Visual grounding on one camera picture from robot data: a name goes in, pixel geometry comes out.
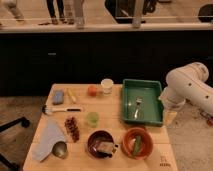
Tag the brown grape bunch toy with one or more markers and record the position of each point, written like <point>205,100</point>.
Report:
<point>72,128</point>

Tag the orange bowl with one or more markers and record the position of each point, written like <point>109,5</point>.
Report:
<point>129,140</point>

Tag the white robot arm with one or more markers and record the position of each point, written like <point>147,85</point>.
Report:
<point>188,83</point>

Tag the silver metal fork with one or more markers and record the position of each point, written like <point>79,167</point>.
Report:
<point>137,112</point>

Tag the blue sponge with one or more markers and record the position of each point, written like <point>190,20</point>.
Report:
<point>58,97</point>

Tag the blue-grey cloth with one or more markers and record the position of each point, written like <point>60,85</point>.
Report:
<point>50,136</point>

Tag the dark cabinet counter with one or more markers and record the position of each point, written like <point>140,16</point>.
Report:
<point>32,60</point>

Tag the dark brown bowl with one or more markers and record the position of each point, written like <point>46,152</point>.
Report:
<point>95,140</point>

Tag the metal measuring cup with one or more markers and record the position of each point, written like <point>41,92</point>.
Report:
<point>60,150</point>

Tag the sponge in brown bowl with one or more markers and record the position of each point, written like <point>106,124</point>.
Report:
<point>108,148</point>

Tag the green plastic cup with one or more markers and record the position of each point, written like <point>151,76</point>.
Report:
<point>92,119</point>

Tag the green plastic tray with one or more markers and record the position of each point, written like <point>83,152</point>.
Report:
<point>151,107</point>

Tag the yellow stick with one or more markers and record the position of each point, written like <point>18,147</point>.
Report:
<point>71,95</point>

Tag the white cup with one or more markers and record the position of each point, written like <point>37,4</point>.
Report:
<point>107,85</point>

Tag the orange tomato toy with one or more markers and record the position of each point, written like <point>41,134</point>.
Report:
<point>92,91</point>

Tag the green vegetable toy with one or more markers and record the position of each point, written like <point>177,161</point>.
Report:
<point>137,145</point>

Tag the white dish brush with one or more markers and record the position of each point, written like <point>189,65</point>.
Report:
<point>49,110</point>

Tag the black office chair base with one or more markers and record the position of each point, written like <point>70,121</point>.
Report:
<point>10,128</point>

